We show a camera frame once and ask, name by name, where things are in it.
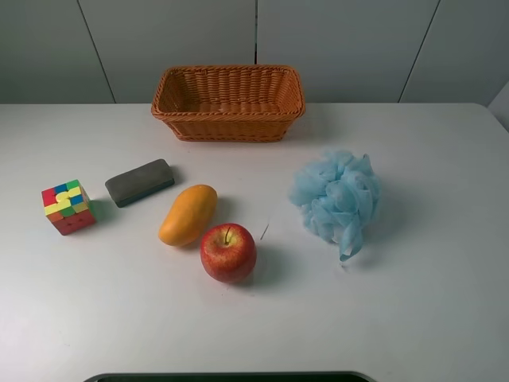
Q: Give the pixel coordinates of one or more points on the yellow orange mango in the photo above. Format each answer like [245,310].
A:
[189,215]

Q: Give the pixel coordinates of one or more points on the red apple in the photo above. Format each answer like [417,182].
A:
[228,253]

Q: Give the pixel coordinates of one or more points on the orange wicker basket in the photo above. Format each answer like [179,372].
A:
[229,103]

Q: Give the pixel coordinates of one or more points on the blue mesh bath sponge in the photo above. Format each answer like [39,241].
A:
[337,196]

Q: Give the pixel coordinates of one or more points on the grey whiteboard eraser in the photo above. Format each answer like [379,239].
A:
[141,182]

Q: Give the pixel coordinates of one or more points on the multicoloured puzzle cube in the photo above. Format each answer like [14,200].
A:
[68,207]

